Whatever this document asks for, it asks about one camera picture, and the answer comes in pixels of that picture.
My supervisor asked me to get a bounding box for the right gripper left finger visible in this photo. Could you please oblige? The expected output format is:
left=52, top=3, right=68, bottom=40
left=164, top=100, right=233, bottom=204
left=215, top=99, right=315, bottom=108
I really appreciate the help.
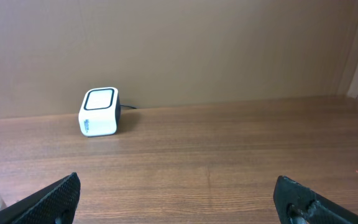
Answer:
left=0, top=172, right=81, bottom=224

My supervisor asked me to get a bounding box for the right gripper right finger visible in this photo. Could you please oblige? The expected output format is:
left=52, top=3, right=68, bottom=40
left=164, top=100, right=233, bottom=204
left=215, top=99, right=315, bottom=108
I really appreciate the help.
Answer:
left=273, top=175, right=358, bottom=224

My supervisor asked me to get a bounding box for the white barcode scanner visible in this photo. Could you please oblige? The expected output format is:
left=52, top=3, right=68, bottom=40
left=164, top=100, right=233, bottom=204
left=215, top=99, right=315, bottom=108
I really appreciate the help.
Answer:
left=78, top=87, right=121, bottom=138

